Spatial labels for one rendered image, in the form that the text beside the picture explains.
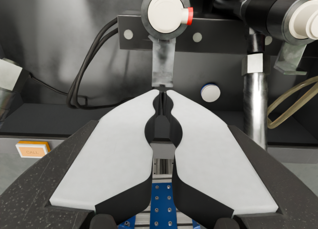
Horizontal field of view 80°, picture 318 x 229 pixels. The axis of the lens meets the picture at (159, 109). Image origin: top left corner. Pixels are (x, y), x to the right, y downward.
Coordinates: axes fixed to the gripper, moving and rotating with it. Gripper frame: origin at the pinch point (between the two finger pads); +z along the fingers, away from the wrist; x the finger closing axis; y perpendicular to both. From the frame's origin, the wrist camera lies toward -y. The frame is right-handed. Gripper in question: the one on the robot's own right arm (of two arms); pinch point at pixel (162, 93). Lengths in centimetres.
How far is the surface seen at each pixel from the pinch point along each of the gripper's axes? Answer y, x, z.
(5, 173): 147, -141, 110
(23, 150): 19.2, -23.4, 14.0
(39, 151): 19.4, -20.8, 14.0
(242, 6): -4.6, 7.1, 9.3
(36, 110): 17.6, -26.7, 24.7
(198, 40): -0.8, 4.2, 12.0
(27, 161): 128, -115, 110
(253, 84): 0.7, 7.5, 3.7
